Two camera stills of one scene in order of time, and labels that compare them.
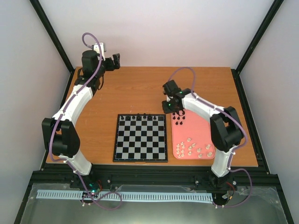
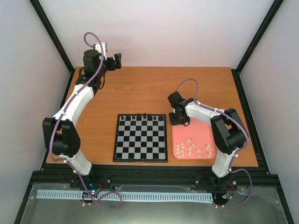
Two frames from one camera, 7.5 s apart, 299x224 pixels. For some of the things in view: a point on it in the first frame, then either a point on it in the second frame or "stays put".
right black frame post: [236, 72] stays put
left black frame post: [54, 35] stays put
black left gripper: [117, 61] stays put
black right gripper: [167, 110] -> [174, 122]
